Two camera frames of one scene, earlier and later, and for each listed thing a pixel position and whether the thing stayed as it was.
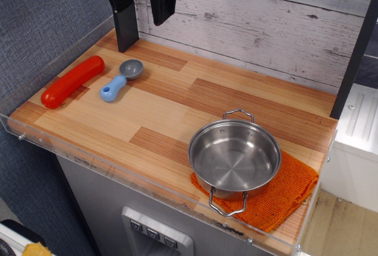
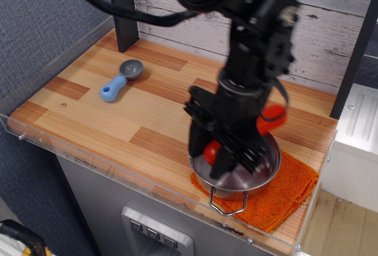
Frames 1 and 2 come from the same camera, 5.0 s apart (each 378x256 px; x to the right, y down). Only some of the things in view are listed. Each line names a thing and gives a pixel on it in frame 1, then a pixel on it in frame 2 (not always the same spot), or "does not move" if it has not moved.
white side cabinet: [351, 171] does not move
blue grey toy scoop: [129, 69] does not move
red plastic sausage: [69, 82] -> [212, 148]
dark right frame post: [354, 63] does not move
